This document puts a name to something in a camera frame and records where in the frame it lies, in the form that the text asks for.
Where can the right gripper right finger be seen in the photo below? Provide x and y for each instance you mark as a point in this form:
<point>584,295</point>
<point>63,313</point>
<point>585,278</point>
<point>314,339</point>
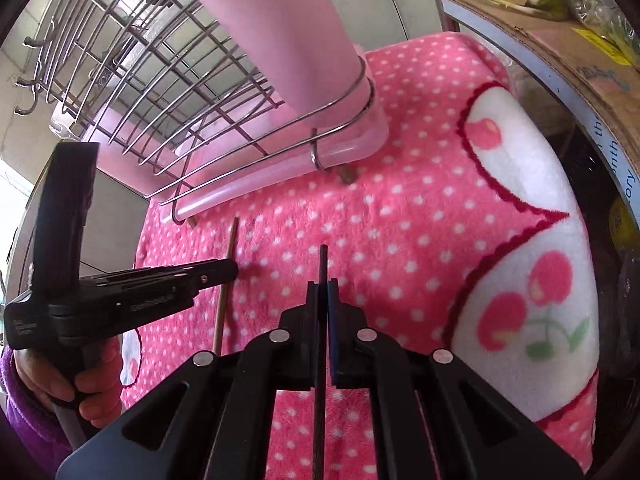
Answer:
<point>348,366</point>

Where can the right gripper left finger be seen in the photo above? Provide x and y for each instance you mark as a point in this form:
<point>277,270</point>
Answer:
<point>298,355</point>

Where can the brown wooden chopstick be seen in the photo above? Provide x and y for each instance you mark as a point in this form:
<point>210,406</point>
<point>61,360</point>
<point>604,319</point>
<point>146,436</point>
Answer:
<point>224,292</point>

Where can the black chopstick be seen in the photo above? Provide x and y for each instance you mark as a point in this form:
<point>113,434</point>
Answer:
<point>320,369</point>

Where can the purple left sleeve forearm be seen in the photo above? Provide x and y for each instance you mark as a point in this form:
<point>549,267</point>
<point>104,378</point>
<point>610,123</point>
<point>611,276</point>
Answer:
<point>35,425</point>

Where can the left hand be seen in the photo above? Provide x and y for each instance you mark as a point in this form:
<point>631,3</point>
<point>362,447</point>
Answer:
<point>100,385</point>

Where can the pink polka dot blanket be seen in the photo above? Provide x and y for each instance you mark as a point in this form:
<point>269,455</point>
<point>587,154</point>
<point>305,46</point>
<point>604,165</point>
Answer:
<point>461,232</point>

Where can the pink plastic drip tray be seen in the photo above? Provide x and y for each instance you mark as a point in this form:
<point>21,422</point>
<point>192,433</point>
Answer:
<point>192,128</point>

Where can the pink plastic utensil cup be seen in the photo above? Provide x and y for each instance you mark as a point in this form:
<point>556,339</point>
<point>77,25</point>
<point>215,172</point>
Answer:
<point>303,50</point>

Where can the cardboard box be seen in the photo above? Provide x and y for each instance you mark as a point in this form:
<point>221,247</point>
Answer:
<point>610,89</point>

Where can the metal wire dish rack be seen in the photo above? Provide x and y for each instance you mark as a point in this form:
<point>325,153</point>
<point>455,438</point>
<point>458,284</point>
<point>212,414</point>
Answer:
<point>76,36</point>

